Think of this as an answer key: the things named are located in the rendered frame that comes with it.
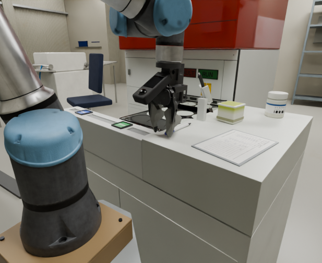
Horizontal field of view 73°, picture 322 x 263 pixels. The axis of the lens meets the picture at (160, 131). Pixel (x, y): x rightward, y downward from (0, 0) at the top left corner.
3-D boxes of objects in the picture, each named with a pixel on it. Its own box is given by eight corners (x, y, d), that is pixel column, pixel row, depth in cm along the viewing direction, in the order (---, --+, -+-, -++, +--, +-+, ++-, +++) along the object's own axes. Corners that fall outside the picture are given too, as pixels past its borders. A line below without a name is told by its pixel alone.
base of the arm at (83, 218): (65, 270, 36) (55, 224, 32) (3, 241, 41) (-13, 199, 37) (115, 210, 49) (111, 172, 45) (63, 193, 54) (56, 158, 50)
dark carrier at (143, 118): (167, 106, 133) (167, 105, 132) (218, 117, 111) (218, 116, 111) (123, 119, 108) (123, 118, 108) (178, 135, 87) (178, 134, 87)
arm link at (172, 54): (171, 46, 53) (148, 45, 58) (170, 65, 55) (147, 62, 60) (189, 46, 59) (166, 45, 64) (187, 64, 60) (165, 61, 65)
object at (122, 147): (81, 132, 111) (77, 106, 106) (162, 168, 77) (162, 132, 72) (62, 138, 105) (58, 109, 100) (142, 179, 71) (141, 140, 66)
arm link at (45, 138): (18, 216, 34) (-7, 136, 29) (20, 174, 45) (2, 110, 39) (95, 192, 39) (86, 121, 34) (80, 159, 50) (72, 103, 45)
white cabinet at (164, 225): (148, 206, 181) (145, 111, 153) (271, 282, 121) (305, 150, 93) (76, 257, 136) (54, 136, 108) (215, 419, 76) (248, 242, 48)
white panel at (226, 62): (130, 105, 166) (127, 49, 153) (230, 129, 116) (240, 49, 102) (127, 106, 164) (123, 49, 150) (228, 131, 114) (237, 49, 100)
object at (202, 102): (203, 116, 88) (205, 83, 83) (212, 118, 85) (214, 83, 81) (194, 119, 83) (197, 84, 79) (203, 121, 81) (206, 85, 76)
